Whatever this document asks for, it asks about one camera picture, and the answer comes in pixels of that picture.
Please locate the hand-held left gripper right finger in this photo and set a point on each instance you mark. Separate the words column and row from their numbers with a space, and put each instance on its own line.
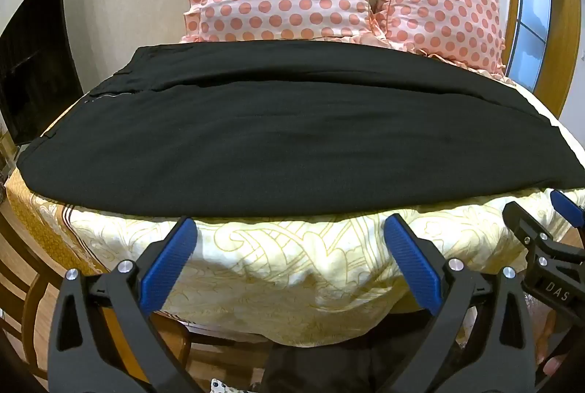
column 411, row 269

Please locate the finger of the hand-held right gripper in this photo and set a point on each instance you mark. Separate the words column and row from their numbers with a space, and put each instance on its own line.
column 569, row 207
column 521, row 219

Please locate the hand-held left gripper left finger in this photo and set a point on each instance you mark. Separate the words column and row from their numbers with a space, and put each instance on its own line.
column 169, row 269

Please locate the black pants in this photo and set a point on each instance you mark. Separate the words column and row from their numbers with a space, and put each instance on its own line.
column 274, row 146

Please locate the person's right hand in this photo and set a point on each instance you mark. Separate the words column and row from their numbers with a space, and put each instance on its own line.
column 553, row 365

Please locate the yellow patterned bed sheet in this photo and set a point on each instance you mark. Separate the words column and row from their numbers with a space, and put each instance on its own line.
column 274, row 260

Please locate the person's dark clothing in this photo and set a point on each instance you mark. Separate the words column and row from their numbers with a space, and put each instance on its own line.
column 320, row 370

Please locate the wooden chair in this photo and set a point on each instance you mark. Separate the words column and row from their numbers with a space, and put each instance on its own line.
column 27, row 283

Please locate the wooden framed window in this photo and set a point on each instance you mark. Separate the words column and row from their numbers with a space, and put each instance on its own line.
column 532, row 9

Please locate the ruffled polka dot pillow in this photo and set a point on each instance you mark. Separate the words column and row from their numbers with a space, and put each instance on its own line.
column 448, row 9

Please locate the black television screen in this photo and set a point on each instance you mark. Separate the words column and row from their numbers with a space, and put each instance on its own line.
column 32, row 68

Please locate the wooden bed frame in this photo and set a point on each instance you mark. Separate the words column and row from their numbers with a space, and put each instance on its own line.
column 173, row 338

